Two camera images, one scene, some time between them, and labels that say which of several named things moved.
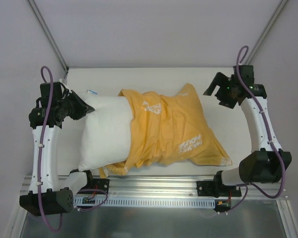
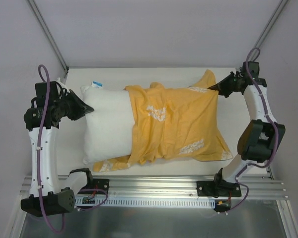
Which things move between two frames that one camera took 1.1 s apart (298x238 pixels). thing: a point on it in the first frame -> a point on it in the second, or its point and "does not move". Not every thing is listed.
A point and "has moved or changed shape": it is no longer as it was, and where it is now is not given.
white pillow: x=106 y=133 has moved or changed shape
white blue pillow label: x=92 y=91 -> x=97 y=84
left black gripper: x=74 y=105 does not move
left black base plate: x=100 y=184 does not move
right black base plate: x=212 y=189 does not move
